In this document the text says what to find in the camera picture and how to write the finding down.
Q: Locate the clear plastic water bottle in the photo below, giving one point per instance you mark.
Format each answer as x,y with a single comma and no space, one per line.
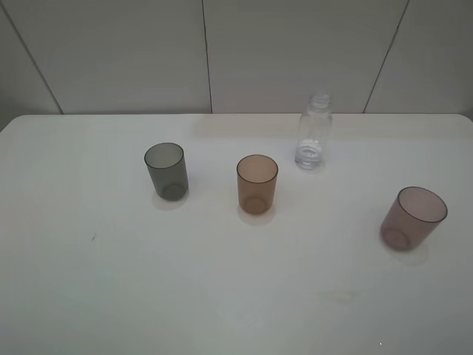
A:
314,129

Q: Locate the orange translucent plastic cup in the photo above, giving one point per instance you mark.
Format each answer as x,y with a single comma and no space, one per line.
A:
256,183

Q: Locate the grey translucent plastic cup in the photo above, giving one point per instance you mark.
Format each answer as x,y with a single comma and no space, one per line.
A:
167,169

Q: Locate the pink translucent plastic cup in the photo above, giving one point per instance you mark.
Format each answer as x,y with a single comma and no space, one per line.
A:
413,216

